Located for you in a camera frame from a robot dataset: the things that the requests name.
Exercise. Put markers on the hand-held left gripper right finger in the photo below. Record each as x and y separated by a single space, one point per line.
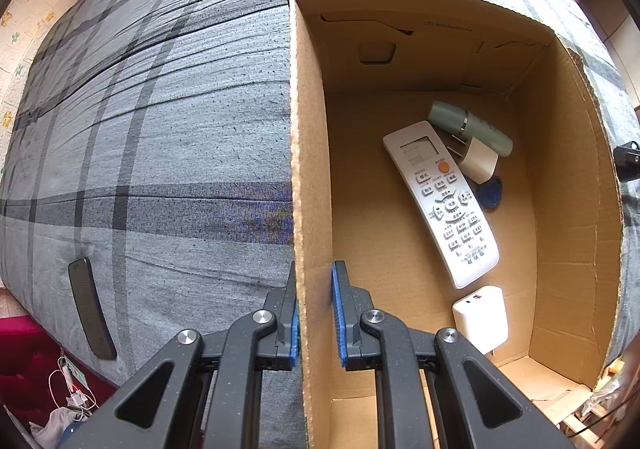
340 319

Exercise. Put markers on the white remote control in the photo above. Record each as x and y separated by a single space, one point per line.
450 214

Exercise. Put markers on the wooden shelf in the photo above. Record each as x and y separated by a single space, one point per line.
595 419

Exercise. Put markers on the white cloth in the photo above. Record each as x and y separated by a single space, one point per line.
50 431

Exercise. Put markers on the large white charger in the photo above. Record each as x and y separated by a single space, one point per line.
480 319

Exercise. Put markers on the red padded bed frame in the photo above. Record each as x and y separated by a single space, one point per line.
25 354

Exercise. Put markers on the blue key fob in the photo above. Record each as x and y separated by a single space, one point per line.
490 194

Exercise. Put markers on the small white charger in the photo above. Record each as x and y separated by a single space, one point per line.
480 161

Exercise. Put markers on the cardboard box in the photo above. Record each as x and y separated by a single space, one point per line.
380 254

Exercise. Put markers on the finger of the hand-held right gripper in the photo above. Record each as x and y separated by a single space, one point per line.
629 160

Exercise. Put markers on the black phone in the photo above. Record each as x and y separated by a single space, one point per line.
90 309

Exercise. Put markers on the grey plaid blanket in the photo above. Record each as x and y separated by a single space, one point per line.
150 129

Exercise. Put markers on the beige cabinet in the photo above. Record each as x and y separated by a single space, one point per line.
622 44

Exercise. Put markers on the pale green tube bottle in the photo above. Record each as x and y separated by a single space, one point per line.
450 115

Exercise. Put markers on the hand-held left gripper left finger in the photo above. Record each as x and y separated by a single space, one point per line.
285 329

